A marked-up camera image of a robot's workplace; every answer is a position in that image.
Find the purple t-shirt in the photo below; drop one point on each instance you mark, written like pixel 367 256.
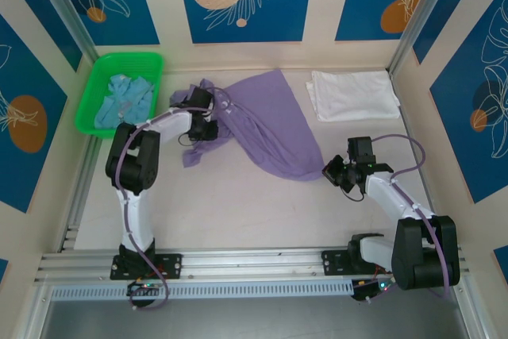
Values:
pixel 278 136

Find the green plastic basket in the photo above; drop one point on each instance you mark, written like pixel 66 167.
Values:
pixel 85 116

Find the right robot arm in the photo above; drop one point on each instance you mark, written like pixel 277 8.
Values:
pixel 424 251

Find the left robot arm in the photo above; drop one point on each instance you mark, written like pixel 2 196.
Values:
pixel 135 156

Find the white folded t-shirt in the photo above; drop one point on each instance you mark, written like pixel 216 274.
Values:
pixel 353 93

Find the light blue t-shirt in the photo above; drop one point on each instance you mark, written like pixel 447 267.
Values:
pixel 127 105

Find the grey metal plate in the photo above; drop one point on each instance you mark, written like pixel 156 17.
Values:
pixel 254 321

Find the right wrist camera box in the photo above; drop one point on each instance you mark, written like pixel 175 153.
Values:
pixel 360 149

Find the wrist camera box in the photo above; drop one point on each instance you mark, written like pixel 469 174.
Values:
pixel 201 97
pixel 360 149

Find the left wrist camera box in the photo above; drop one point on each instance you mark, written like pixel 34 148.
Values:
pixel 201 97

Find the aluminium side rail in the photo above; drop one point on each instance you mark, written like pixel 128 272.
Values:
pixel 85 196
pixel 409 128

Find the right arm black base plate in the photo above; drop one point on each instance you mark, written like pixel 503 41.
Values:
pixel 335 261

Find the long aluminium base rail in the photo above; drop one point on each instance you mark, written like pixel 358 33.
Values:
pixel 254 261

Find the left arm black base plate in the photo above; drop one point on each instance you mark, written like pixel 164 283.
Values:
pixel 170 265

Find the aluminium frame post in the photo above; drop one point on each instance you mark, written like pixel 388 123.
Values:
pixel 67 9
pixel 420 9

